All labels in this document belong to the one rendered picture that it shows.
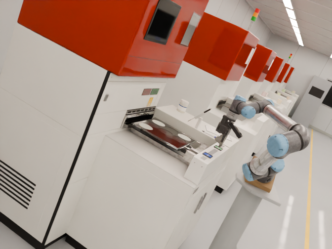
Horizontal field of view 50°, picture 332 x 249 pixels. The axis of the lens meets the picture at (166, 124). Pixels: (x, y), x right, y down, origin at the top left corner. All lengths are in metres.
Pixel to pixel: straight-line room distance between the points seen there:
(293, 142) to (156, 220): 0.88
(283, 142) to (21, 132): 1.50
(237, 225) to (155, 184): 0.78
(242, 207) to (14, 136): 1.55
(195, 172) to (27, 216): 1.07
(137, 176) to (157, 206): 0.21
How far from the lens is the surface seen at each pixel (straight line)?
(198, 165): 2.03
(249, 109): 2.20
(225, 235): 2.66
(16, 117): 2.32
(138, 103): 2.37
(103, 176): 2.24
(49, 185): 2.23
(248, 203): 2.54
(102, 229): 2.36
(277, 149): 1.93
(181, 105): 2.85
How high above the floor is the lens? 1.59
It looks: 15 degrees down
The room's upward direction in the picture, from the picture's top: 24 degrees clockwise
